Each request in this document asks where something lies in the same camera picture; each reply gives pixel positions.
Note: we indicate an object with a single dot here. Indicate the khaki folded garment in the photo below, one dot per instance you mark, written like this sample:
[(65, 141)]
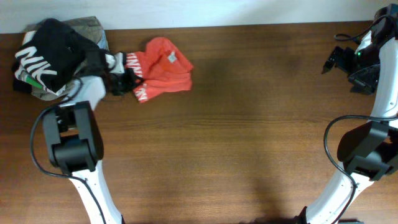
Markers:
[(89, 27)]

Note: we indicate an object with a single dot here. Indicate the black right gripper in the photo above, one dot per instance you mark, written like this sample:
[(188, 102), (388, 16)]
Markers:
[(366, 84)]

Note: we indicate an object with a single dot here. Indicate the red orange t-shirt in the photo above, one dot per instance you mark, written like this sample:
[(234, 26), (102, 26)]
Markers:
[(163, 68)]

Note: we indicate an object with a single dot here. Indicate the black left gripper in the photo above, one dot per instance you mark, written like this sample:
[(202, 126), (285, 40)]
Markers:
[(132, 81)]

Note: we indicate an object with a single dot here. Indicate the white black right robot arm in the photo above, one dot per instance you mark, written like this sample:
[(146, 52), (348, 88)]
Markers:
[(369, 152)]

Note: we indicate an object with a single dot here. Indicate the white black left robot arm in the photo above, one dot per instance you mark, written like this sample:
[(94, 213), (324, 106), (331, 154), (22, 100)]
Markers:
[(73, 139)]

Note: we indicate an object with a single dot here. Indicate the black white striped garment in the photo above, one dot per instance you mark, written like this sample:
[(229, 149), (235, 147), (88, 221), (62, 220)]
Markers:
[(76, 42)]

